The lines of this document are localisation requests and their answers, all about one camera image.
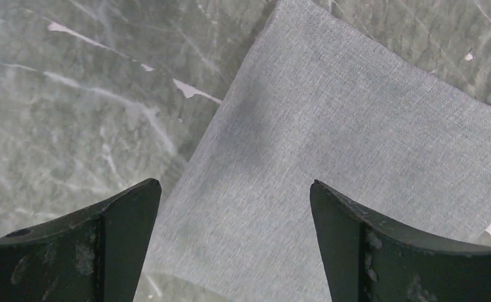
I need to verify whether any grey cloth napkin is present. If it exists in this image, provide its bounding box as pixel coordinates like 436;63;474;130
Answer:
145;1;491;301

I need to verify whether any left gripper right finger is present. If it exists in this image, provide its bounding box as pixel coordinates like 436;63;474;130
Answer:
310;181;491;301

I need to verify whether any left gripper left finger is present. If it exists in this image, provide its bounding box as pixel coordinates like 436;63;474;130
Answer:
0;178;162;301

